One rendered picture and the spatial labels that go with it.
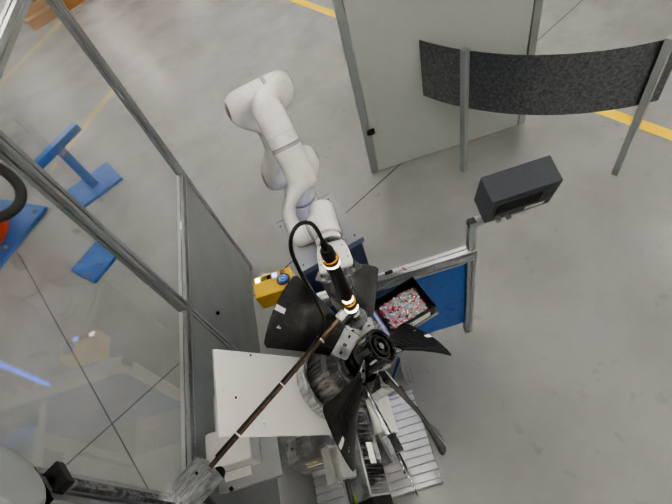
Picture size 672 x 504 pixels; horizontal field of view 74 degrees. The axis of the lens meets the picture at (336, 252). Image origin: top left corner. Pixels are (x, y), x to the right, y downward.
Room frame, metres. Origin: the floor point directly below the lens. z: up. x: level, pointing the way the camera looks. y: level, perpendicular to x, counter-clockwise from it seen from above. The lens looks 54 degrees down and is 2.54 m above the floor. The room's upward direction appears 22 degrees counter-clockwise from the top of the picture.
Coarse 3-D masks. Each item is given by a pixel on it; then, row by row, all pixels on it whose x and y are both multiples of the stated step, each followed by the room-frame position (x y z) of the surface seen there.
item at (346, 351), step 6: (348, 330) 0.62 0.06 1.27; (342, 336) 0.61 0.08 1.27; (354, 336) 0.60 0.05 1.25; (342, 342) 0.60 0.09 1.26; (348, 342) 0.59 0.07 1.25; (354, 342) 0.59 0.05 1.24; (336, 348) 0.59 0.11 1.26; (342, 348) 0.58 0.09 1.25; (348, 348) 0.58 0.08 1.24; (336, 354) 0.57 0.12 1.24; (342, 354) 0.57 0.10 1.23; (348, 354) 0.57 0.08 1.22
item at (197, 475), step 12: (192, 468) 0.37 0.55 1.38; (204, 468) 0.36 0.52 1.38; (180, 480) 0.35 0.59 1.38; (192, 480) 0.34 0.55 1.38; (204, 480) 0.33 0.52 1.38; (216, 480) 0.33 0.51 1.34; (168, 492) 0.34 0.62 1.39; (180, 492) 0.33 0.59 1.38; (192, 492) 0.32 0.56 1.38; (204, 492) 0.31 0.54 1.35
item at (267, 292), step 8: (272, 272) 1.09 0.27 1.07; (288, 272) 1.06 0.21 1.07; (272, 280) 1.05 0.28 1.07; (288, 280) 1.02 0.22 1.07; (256, 288) 1.04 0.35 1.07; (264, 288) 1.03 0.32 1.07; (272, 288) 1.01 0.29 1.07; (280, 288) 1.00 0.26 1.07; (256, 296) 1.01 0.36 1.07; (264, 296) 0.99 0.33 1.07; (272, 296) 0.99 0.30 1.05; (264, 304) 1.00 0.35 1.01; (272, 304) 0.99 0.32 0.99
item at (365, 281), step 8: (360, 272) 0.86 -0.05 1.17; (368, 272) 0.86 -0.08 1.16; (376, 272) 0.85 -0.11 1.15; (360, 280) 0.83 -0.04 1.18; (368, 280) 0.82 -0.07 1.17; (376, 280) 0.82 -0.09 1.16; (328, 288) 0.83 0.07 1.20; (360, 288) 0.79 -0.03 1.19; (368, 288) 0.79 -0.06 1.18; (376, 288) 0.78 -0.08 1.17; (360, 296) 0.76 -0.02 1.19; (368, 296) 0.76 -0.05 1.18; (336, 304) 0.77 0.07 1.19; (360, 304) 0.73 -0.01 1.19; (368, 304) 0.73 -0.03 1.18; (368, 312) 0.70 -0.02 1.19
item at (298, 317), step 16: (288, 288) 0.74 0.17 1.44; (304, 288) 0.73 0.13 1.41; (288, 304) 0.69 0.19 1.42; (304, 304) 0.69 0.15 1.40; (320, 304) 0.69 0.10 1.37; (272, 320) 0.66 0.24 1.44; (288, 320) 0.66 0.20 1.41; (304, 320) 0.65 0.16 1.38; (320, 320) 0.65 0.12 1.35; (272, 336) 0.62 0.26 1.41; (288, 336) 0.62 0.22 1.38; (304, 336) 0.62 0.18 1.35; (336, 336) 0.61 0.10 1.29; (320, 352) 0.58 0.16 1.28
